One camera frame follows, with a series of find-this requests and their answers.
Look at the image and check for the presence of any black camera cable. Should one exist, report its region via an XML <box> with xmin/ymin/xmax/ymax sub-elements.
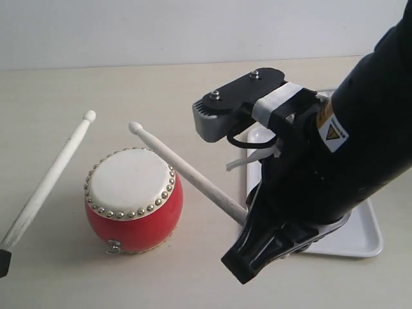
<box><xmin>226</xmin><ymin>109</ymin><xmax>281</xmax><ymax>151</ymax></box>

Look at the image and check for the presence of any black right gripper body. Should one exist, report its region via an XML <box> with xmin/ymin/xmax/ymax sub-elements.
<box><xmin>258</xmin><ymin>112</ymin><xmax>351</xmax><ymax>240</ymax></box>

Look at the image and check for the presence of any small red drum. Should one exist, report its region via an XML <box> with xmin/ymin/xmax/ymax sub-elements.
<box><xmin>84</xmin><ymin>147</ymin><xmax>183</xmax><ymax>254</ymax></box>

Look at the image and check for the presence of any white wooden drumstick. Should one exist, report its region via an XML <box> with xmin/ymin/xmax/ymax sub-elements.
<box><xmin>128</xmin><ymin>122</ymin><xmax>248</xmax><ymax>225</ymax></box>
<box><xmin>1</xmin><ymin>110</ymin><xmax>97</xmax><ymax>251</ymax></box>

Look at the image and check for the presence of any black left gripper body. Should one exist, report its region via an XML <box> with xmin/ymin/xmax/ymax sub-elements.
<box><xmin>0</xmin><ymin>248</ymin><xmax>12</xmax><ymax>278</ymax></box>

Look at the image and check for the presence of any white plastic tray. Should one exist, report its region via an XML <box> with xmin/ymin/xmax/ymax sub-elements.
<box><xmin>246</xmin><ymin>88</ymin><xmax>384</xmax><ymax>259</ymax></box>

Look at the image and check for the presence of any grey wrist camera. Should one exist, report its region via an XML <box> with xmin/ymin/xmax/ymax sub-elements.
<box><xmin>192</xmin><ymin>68</ymin><xmax>285</xmax><ymax>143</ymax></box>

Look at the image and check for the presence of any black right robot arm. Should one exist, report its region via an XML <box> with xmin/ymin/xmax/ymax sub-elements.
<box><xmin>222</xmin><ymin>7</ymin><xmax>411</xmax><ymax>283</ymax></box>

